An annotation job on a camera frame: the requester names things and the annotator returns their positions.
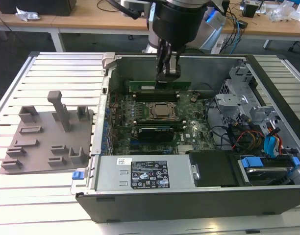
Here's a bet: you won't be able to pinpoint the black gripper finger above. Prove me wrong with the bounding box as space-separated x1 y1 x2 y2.
165 52 182 84
155 40 172 83

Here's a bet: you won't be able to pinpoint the green RAM stick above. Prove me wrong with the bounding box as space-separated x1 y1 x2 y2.
128 80 192 92

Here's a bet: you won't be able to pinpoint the black RAM slots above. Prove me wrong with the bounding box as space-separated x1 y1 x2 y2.
133 90 180 102
133 118 186 129

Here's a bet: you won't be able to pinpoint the silver CPU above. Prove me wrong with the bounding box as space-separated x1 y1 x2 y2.
153 103 174 117

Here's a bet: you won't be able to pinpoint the white power strip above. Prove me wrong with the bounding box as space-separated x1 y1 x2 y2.
210 40 225 54

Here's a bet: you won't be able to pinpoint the CPU socket with cover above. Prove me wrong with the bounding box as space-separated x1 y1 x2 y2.
146 100 178 121

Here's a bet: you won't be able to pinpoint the green motherboard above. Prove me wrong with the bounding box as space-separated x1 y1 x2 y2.
107 90 220 156

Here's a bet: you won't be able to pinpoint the silver drive cage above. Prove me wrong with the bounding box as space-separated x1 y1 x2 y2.
213 65 283 130

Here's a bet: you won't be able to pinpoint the black graphics card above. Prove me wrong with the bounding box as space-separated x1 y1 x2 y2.
137 125 175 143

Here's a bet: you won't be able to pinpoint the silver chipset heatsink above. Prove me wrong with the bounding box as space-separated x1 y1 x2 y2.
177 144 197 155

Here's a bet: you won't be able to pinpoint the wooden desk with clutter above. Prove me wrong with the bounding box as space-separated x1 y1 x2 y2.
222 0 300 51

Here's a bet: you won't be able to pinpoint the wooden desk with white legs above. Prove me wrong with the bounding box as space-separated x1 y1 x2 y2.
0 0 150 52

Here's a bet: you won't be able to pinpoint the black plastic shroud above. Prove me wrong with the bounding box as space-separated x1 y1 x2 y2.
186 149 239 188

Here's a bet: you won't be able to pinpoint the clear plastic bags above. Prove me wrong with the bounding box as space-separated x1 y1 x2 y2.
268 0 300 23

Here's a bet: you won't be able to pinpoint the blue disk carrier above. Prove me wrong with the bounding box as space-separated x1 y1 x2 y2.
240 156 300 182

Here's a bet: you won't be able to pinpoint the silver power supply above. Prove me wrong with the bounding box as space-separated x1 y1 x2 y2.
91 154 201 193

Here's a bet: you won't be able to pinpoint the black box on desk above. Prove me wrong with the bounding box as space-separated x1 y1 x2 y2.
0 0 77 17

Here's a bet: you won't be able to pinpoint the grey-brown parts rack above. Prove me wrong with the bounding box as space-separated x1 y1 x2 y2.
0 90 95 175

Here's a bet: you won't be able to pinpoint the black open PC case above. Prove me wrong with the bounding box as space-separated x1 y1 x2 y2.
70 51 300 223

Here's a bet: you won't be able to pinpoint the crumpled white paper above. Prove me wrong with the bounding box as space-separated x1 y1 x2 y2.
15 6 41 22

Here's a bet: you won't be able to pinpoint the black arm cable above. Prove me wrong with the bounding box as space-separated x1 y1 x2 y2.
107 0 144 20

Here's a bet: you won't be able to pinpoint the grey case hinge bracket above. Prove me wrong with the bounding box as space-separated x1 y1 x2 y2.
101 52 116 70

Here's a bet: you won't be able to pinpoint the blue hanging cable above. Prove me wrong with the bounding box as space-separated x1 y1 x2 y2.
232 13 242 55

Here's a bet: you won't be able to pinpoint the black wire bundle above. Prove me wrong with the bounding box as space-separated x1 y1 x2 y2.
205 97 235 149

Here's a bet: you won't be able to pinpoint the orange and yellow wire bundle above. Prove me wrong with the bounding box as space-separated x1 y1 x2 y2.
234 130 265 149

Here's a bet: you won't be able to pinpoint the blue flat wire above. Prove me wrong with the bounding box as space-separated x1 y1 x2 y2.
263 135 278 159

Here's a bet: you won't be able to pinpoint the orange-red wire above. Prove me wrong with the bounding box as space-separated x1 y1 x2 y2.
267 126 285 155

